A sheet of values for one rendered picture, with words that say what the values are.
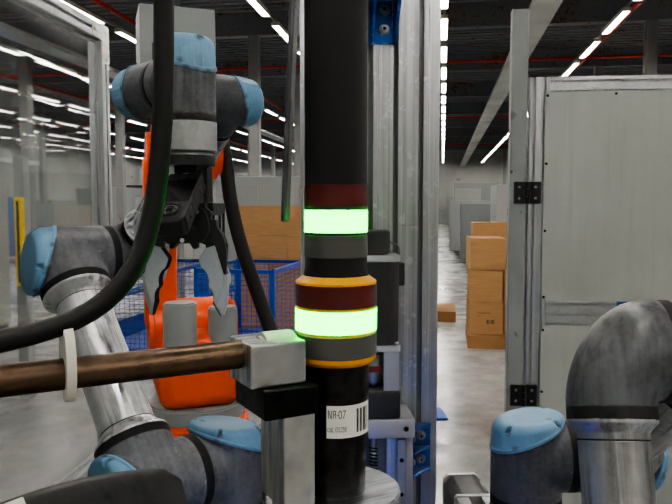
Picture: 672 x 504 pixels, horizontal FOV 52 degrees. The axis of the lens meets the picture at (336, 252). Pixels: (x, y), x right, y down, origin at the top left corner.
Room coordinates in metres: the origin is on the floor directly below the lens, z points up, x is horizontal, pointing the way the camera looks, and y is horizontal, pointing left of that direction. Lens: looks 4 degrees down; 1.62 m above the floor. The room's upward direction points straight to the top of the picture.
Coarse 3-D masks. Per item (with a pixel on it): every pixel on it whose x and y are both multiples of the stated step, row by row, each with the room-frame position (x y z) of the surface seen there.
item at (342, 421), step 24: (336, 384) 0.35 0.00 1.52; (360, 384) 0.35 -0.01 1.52; (336, 408) 0.35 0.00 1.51; (360, 408) 0.35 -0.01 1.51; (336, 432) 0.35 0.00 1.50; (360, 432) 0.35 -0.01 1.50; (336, 456) 0.35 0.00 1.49; (360, 456) 0.36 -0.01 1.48; (336, 480) 0.35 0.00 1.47; (360, 480) 0.36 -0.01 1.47
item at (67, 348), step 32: (160, 0) 0.32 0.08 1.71; (160, 32) 0.32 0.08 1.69; (160, 64) 0.32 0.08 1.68; (160, 96) 0.32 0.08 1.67; (160, 128) 0.32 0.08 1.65; (160, 160) 0.32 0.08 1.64; (160, 192) 0.31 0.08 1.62; (128, 256) 0.31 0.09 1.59; (128, 288) 0.31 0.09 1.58; (64, 320) 0.29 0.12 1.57; (0, 352) 0.28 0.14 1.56; (64, 352) 0.29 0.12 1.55
